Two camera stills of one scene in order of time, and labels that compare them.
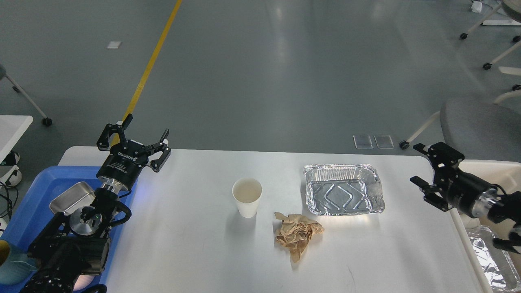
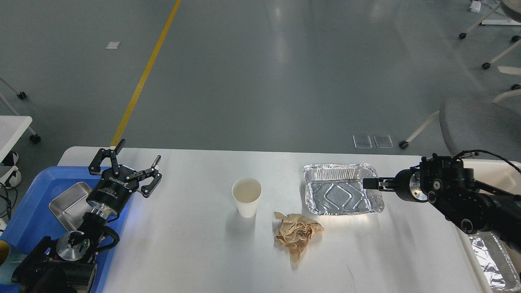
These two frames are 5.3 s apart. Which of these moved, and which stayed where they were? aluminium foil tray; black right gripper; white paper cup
Moved: black right gripper
Stayed: white paper cup; aluminium foil tray
